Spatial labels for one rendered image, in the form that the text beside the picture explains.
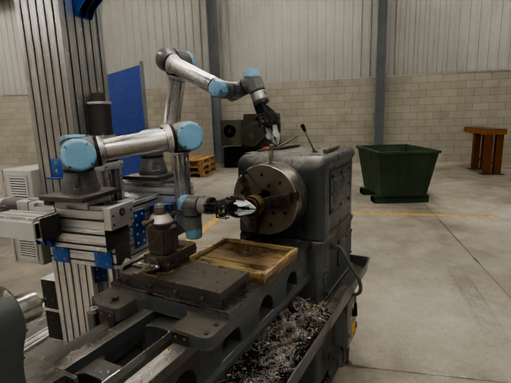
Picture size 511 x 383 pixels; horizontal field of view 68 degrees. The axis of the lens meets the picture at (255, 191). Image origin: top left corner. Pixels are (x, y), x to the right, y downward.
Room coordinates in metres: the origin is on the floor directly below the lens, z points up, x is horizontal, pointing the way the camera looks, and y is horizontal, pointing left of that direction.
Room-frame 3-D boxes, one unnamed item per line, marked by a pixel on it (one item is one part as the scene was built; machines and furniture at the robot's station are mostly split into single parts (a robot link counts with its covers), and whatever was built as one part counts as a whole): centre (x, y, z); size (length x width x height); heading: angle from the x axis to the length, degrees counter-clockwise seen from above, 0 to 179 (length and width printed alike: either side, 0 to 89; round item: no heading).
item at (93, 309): (1.07, 0.50, 0.84); 0.04 x 0.04 x 0.10; 61
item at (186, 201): (1.60, 0.28, 1.08); 0.11 x 0.08 x 0.09; 60
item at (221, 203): (1.52, 0.14, 1.08); 0.12 x 0.09 x 0.08; 60
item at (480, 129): (9.04, -5.44, 0.50); 1.61 x 0.44 x 1.00; 167
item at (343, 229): (2.03, -0.24, 0.43); 0.60 x 0.48 x 0.86; 151
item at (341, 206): (2.03, -0.24, 1.06); 0.59 x 0.48 x 0.39; 151
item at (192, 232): (1.62, 0.28, 0.98); 0.11 x 0.08 x 0.11; 26
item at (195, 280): (1.14, 0.25, 0.95); 0.43 x 0.17 x 0.05; 61
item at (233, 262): (1.45, 0.06, 0.89); 0.36 x 0.30 x 0.04; 61
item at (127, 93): (7.90, 3.02, 1.18); 4.12 x 0.80 x 2.35; 39
